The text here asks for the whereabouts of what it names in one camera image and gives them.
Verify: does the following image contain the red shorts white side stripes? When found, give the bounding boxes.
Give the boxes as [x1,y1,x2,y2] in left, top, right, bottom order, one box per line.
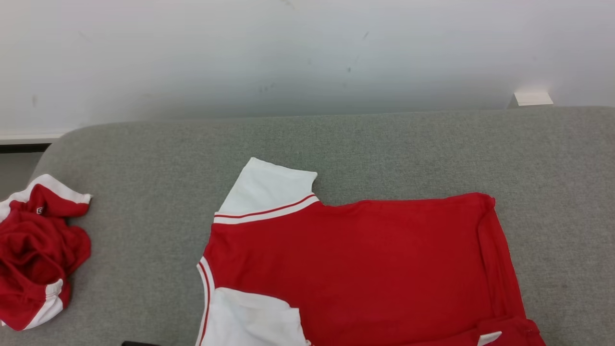
[0,174,92,332]

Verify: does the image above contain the red jersey shirt white sleeves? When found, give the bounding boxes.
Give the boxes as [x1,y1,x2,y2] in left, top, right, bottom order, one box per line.
[196,157,546,346]

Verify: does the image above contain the white skirting board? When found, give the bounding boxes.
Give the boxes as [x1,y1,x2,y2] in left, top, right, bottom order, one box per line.
[0,127,73,146]

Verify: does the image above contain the small white box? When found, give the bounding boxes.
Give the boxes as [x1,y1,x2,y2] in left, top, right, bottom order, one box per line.
[508,90,554,109]

